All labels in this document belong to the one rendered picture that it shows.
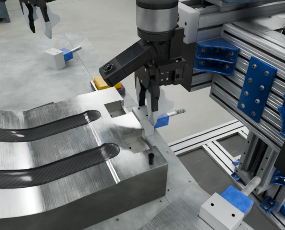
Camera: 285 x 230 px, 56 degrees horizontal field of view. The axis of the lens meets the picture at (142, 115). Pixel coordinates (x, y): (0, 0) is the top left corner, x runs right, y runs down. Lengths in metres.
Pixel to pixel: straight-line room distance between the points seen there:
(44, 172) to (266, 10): 0.82
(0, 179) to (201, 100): 1.87
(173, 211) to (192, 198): 0.04
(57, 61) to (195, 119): 1.28
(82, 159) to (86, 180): 0.05
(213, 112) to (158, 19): 1.64
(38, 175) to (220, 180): 1.00
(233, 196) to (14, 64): 0.81
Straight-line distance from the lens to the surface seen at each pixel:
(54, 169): 0.48
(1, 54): 1.11
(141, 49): 0.51
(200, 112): 2.04
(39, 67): 0.96
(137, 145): 0.51
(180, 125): 1.90
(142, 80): 0.55
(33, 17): 0.91
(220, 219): 0.41
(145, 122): 0.59
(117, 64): 0.51
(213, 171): 1.37
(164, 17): 0.48
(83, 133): 0.51
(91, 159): 0.47
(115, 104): 0.59
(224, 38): 0.88
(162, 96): 0.56
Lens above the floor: 1.23
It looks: 38 degrees down
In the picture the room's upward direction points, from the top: straight up
